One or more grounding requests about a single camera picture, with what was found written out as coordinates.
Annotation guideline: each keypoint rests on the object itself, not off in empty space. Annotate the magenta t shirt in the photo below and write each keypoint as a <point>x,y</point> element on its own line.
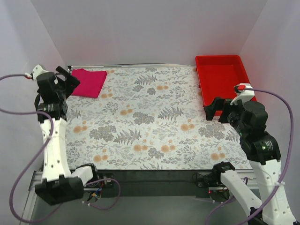
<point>91,83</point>

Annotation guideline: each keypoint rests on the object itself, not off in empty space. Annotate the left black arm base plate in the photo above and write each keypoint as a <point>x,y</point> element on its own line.
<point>106,183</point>

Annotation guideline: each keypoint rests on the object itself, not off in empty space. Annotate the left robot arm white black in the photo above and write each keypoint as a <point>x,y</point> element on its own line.
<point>58,183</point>

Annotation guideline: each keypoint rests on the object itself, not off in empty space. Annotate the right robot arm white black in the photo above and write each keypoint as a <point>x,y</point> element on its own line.
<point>272,207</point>

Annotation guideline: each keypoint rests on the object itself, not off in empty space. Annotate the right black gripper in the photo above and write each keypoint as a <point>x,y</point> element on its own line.
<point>223,110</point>

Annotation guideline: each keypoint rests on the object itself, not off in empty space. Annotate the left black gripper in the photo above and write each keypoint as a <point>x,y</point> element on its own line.
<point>64,82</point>

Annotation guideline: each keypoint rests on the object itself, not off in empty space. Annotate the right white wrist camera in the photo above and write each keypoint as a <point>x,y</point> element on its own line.
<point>244,92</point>

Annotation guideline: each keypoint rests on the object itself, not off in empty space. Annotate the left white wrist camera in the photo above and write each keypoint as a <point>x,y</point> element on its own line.
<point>37,71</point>

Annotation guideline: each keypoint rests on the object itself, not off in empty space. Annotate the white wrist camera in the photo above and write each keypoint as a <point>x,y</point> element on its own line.
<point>37,71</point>
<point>244,92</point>

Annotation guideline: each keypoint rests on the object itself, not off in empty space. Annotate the floral patterned table mat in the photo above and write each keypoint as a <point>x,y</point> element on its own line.
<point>148,118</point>

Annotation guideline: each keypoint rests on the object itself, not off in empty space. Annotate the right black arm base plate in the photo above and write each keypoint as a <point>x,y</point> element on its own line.
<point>205,180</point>

